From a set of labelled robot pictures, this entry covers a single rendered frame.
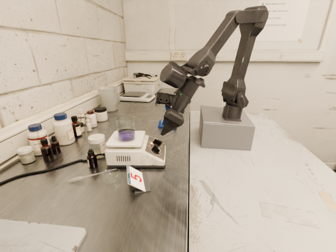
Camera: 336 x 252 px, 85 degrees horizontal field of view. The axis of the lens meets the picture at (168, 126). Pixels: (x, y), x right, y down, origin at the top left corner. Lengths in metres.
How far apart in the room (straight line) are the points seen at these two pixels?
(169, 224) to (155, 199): 0.09
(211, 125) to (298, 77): 1.64
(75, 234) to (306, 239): 0.49
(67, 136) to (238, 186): 0.69
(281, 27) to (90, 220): 2.07
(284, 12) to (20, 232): 2.21
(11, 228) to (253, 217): 0.55
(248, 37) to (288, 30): 1.47
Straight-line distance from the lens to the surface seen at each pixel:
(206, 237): 0.47
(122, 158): 0.64
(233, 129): 0.76
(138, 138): 0.66
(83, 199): 0.58
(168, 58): 1.97
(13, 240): 0.55
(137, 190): 0.56
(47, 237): 0.52
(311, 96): 2.39
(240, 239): 0.49
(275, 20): 2.15
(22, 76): 0.97
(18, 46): 0.98
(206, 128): 0.74
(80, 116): 1.08
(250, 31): 0.73
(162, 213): 0.50
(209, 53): 0.62
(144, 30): 2.06
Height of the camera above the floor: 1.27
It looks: 22 degrees down
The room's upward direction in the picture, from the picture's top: straight up
